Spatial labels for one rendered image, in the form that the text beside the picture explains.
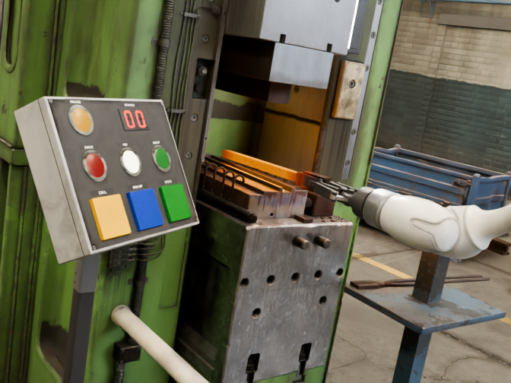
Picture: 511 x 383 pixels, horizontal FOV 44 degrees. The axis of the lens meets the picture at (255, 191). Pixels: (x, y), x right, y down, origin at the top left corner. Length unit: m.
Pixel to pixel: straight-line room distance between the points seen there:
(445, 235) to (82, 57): 1.11
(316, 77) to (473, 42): 8.50
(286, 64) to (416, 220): 0.53
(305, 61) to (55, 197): 0.78
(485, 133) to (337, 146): 7.94
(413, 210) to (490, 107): 8.53
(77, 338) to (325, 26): 0.96
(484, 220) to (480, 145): 8.45
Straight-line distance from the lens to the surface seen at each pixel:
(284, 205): 1.70
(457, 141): 10.07
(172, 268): 1.74
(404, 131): 10.56
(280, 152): 2.07
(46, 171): 1.14
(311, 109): 1.97
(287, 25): 1.60
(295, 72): 1.63
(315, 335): 1.88
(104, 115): 1.23
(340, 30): 1.72
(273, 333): 1.76
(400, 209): 1.37
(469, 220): 1.46
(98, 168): 1.16
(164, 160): 1.32
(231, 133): 2.14
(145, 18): 1.54
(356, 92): 1.96
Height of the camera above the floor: 1.32
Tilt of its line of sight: 12 degrees down
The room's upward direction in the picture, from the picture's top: 10 degrees clockwise
